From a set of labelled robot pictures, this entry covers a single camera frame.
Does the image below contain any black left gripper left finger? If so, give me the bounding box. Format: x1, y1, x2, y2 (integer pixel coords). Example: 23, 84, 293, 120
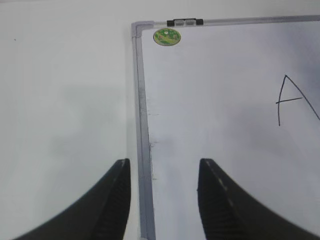
18, 158, 131, 240

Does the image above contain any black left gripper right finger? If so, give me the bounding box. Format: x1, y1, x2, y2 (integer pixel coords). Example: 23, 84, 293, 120
197, 158, 320, 240

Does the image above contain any round green sticker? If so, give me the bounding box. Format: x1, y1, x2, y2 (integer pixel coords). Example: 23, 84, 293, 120
153, 28, 181, 47

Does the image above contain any white board with grey frame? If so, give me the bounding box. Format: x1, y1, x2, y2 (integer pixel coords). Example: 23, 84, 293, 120
131, 15, 320, 240

